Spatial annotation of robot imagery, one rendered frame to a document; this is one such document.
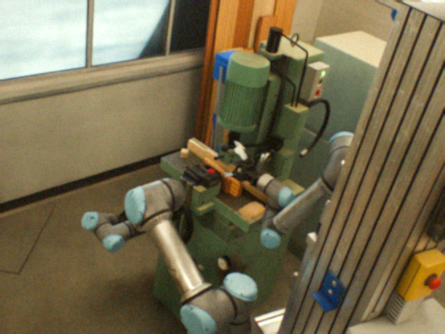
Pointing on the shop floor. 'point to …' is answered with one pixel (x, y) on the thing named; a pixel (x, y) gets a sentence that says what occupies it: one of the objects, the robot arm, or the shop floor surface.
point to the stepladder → (219, 98)
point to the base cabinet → (214, 251)
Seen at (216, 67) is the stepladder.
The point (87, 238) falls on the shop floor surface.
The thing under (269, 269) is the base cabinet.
